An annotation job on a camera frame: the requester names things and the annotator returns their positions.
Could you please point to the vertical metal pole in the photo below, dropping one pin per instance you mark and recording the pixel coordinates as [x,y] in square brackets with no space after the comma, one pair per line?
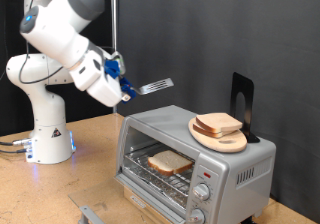
[114,17]

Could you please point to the round wooden cutting board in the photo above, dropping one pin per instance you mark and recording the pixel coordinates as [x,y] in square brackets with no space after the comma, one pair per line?
[223,144]

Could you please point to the black spatula with blue cube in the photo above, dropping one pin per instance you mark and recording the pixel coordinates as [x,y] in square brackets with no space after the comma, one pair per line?
[156,85]

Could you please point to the black metal bookend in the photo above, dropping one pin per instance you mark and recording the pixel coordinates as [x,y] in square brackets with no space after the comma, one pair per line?
[250,94]

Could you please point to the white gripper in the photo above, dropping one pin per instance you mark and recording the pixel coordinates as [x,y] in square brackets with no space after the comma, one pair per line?
[100,87]

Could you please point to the foil lined crumb tray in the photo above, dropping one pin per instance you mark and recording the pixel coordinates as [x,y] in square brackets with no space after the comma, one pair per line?
[156,191]

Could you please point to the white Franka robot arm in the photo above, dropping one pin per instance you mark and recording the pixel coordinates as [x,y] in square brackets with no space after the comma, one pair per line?
[36,117]

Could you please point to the silver toaster oven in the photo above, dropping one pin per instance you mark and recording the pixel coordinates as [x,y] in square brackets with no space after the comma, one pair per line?
[233,190]

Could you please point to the silver oven knob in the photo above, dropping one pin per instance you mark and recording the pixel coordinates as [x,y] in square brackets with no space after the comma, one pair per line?
[196,216]
[201,191]

